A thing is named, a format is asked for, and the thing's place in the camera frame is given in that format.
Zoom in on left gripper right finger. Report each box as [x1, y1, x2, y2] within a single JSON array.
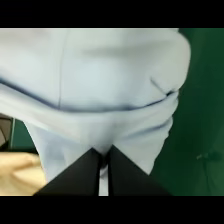
[[106, 145, 172, 197]]

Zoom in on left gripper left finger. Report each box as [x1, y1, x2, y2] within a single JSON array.
[[34, 147, 102, 197]]

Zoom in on beige garment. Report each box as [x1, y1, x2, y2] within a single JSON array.
[[0, 151, 48, 197]]

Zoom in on light blue shirt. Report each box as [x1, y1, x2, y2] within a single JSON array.
[[0, 28, 192, 197]]

